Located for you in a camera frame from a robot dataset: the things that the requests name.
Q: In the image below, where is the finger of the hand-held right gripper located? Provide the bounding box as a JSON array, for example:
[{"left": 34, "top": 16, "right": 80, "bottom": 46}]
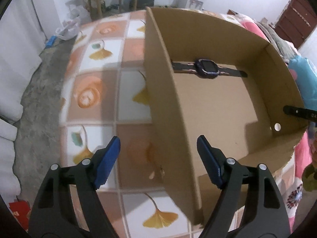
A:
[{"left": 283, "top": 105, "right": 317, "bottom": 122}]

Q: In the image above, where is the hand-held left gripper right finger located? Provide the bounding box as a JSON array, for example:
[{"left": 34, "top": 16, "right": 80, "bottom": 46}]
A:
[{"left": 197, "top": 135, "right": 291, "bottom": 238}]

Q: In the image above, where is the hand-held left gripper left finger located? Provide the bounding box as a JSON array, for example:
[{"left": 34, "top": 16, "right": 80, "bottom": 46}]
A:
[{"left": 28, "top": 136, "right": 121, "bottom": 238}]

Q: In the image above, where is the brown cardboard box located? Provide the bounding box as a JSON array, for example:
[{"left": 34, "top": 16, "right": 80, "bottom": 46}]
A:
[{"left": 144, "top": 6, "right": 306, "bottom": 226}]

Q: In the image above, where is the pink strap smart watch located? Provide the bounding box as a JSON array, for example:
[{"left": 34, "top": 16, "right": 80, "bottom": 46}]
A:
[{"left": 171, "top": 58, "right": 248, "bottom": 79}]

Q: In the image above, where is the blue plush pillow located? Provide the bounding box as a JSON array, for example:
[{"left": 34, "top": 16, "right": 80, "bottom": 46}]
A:
[{"left": 287, "top": 56, "right": 317, "bottom": 105}]

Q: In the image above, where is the grey patterned blanket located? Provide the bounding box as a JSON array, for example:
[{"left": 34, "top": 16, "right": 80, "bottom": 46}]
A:
[{"left": 255, "top": 21, "right": 300, "bottom": 62}]

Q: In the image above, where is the ginkgo leaf patterned tablecloth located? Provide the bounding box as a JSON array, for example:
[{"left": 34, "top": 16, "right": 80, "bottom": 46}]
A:
[{"left": 58, "top": 10, "right": 305, "bottom": 238}]

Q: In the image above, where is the dark red wooden door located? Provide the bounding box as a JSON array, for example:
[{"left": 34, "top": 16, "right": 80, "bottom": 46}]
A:
[{"left": 275, "top": 0, "right": 317, "bottom": 50}]

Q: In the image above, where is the pink floral blanket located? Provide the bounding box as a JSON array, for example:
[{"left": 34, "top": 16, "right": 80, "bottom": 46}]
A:
[{"left": 238, "top": 15, "right": 312, "bottom": 231}]

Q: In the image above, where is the red gift bag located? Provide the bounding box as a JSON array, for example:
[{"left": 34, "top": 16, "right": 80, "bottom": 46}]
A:
[{"left": 9, "top": 201, "right": 31, "bottom": 228}]

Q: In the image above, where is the white plastic bag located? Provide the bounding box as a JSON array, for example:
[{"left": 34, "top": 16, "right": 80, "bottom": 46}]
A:
[{"left": 55, "top": 4, "right": 91, "bottom": 40}]

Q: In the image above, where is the white curtain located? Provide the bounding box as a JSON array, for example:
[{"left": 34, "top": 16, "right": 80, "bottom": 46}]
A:
[{"left": 0, "top": 0, "right": 51, "bottom": 204}]

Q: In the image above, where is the black bin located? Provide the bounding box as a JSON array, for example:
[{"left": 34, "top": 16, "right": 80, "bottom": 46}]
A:
[{"left": 130, "top": 0, "right": 155, "bottom": 14}]

